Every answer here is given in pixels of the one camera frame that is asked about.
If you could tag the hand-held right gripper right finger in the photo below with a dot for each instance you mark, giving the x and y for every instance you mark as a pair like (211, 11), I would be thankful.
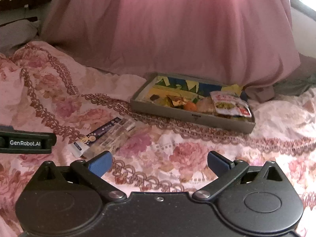
(218, 164)

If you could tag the pink cloth drape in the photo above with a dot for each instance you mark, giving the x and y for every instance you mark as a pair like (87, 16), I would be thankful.
(172, 24)

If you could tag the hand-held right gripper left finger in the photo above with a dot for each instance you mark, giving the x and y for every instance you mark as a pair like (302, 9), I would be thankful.
(101, 164)

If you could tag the grey pillow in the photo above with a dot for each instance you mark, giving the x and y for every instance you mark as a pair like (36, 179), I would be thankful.
(14, 34)

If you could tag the window frame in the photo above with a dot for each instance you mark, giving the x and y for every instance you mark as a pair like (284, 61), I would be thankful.
(303, 6)

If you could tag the grey cardboard box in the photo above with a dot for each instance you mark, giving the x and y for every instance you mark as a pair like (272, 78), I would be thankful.
(192, 118)

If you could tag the dark blue snack packet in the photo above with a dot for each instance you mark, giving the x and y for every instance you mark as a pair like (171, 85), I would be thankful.
(103, 131)

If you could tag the small orange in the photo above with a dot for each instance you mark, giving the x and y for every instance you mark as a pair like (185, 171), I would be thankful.
(190, 106)

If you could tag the gold foil snack packet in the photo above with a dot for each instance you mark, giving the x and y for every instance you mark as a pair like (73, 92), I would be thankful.
(176, 101)

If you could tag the white green bean snack pouch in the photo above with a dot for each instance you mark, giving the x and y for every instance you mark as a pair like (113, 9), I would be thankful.
(230, 103)

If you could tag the grey green cloth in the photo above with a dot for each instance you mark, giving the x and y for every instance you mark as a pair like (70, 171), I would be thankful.
(296, 85)

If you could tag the brown crispbread packet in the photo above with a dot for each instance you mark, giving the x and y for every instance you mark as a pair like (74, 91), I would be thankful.
(206, 106)

